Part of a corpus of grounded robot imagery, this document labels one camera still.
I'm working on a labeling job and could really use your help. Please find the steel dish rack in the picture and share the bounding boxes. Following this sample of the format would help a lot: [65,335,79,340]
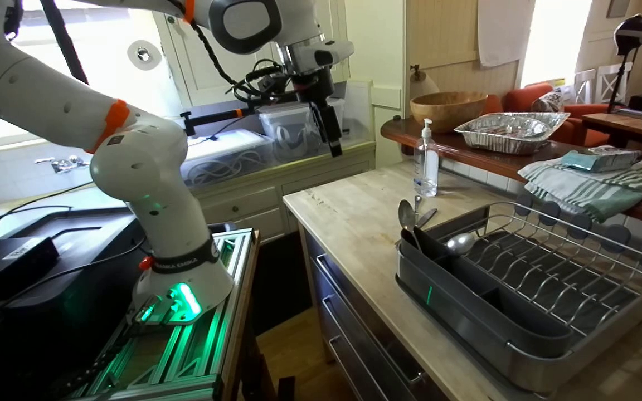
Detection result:
[396,203,642,395]

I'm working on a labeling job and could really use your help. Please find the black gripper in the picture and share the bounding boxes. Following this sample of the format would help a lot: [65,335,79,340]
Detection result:
[300,69,343,158]

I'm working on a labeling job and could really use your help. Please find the aluminium foil tray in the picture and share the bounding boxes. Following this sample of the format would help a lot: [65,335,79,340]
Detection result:
[456,112,569,156]

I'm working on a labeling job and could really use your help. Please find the wooden bowl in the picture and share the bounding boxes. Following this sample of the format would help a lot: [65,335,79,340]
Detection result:
[409,91,487,133]

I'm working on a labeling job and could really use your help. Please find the green lit robot base rail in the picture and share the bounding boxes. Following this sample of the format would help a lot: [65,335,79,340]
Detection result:
[68,230,259,401]

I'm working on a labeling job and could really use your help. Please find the black electronics box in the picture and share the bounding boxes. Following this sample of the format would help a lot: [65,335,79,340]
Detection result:
[0,237,58,302]

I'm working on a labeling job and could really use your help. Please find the clear sanitizer pump bottle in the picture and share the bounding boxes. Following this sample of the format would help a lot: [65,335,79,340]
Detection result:
[415,118,438,198]

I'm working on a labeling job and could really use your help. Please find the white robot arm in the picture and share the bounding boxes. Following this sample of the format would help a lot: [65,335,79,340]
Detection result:
[0,0,355,326]

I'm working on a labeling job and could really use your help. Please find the silver spoon in rack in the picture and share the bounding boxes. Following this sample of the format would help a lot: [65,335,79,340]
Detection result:
[396,198,417,233]

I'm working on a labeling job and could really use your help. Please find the striped dish towels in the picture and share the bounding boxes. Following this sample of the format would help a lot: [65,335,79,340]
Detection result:
[518,145,642,221]

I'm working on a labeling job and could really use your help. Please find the black camera on boom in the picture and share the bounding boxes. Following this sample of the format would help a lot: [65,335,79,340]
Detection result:
[609,15,642,109]

